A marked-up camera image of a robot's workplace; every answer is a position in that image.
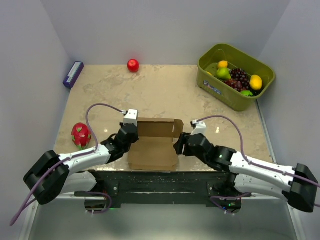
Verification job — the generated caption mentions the brown cardboard box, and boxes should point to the brown cardboard box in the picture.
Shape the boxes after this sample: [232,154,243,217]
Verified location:
[127,117,184,172]

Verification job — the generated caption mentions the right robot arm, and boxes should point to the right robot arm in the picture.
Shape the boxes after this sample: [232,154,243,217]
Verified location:
[173,132,320,213]

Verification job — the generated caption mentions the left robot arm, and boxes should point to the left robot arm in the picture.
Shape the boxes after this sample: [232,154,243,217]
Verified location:
[23,123,139,205]

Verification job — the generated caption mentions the purple rectangular box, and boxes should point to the purple rectangular box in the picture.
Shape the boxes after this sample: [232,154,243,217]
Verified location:
[63,61,85,89]

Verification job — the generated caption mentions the red dragon fruit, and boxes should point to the red dragon fruit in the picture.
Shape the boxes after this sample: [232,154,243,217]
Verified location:
[71,122,92,150]

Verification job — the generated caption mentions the red apple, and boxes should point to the red apple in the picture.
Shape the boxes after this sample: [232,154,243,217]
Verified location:
[127,59,140,73]

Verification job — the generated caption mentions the green apple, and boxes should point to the green apple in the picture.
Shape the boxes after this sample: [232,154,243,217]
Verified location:
[240,90,255,97]

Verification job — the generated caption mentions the green pear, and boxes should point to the green pear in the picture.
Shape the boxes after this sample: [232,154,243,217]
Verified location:
[216,67,232,80]

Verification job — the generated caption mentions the dark purple grapes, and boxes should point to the dark purple grapes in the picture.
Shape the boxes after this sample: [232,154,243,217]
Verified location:
[224,68,250,92]

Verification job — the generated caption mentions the orange fruit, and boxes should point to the orange fruit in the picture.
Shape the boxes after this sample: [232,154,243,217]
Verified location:
[217,60,228,68]

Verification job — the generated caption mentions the green plastic tub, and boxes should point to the green plastic tub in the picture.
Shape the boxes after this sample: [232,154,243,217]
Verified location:
[196,43,276,112]

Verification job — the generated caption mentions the yellow lemon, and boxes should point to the yellow lemon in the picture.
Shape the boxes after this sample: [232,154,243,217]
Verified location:
[249,75,263,91]

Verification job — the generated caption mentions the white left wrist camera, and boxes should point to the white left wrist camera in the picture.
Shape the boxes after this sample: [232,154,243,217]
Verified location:
[123,109,139,127]

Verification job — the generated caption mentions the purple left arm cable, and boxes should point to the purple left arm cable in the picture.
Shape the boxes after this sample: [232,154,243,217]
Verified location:
[9,103,126,227]

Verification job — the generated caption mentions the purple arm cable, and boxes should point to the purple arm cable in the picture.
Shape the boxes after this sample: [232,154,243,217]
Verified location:
[197,114,320,208]
[9,103,126,227]

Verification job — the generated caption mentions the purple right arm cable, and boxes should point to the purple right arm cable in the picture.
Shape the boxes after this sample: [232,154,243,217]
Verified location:
[197,114,320,208]

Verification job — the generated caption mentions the aluminium frame rail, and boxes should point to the aluminium frame rail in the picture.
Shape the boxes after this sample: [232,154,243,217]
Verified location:
[18,101,307,240]

